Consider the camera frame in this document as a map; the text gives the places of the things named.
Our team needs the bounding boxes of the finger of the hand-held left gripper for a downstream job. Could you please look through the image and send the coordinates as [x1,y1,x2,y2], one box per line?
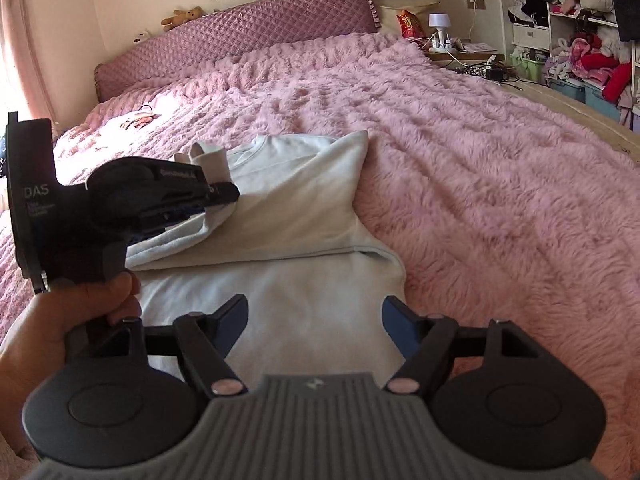
[137,181,241,231]

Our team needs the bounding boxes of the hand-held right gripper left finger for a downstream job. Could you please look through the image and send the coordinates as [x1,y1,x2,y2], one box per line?
[102,294,249,397]

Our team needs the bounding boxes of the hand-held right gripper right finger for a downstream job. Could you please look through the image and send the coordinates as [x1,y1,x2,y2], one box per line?
[381,295,540,395]

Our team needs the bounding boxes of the white printed shirt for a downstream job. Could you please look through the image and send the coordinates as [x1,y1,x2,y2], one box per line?
[124,130,407,392]

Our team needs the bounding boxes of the pile of clothes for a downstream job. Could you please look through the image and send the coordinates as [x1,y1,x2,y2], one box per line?
[507,0,640,128]

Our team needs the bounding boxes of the person's left hand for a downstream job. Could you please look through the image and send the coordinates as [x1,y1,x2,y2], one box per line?
[0,270,144,458]

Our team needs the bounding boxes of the small pink fabric item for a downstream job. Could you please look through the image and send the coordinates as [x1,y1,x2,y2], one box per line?
[121,104,162,132]

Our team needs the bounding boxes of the pink curtain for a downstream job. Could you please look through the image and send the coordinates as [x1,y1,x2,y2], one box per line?
[0,0,57,137]

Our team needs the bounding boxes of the pink fluffy blanket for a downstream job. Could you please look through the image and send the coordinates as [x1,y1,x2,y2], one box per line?
[0,31,640,480]

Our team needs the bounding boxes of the purple quilted headboard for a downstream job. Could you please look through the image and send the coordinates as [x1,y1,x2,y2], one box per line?
[95,0,379,103]

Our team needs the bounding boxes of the brown teddy bear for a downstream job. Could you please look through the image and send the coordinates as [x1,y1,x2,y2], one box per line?
[161,6,205,31]

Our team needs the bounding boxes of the red snack bag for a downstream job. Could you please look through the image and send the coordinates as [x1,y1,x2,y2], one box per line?
[396,10,426,40]

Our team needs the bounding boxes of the cream cushion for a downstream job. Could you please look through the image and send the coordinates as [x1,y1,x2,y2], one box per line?
[374,0,442,38]

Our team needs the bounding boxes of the white table lamp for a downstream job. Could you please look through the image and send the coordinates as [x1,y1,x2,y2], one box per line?
[428,13,450,49]

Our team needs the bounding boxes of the wooden nightstand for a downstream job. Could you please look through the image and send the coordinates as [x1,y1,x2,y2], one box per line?
[425,39,502,64]

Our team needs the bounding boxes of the green storage bin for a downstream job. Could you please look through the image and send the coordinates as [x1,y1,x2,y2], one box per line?
[510,53,549,84]

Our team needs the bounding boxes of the blue storage bin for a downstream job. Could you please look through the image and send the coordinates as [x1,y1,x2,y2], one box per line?
[583,82,624,122]
[547,76,586,104]

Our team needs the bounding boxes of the white drawer box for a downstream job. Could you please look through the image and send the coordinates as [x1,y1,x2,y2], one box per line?
[512,25,550,51]

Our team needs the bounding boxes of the white shelf unit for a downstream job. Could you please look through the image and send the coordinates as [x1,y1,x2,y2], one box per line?
[504,0,640,133]

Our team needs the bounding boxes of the tangle of black cables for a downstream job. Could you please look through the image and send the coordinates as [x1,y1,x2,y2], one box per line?
[451,54,524,87]

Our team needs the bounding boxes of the beige bed frame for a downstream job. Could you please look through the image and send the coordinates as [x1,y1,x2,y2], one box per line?
[500,79,640,167]

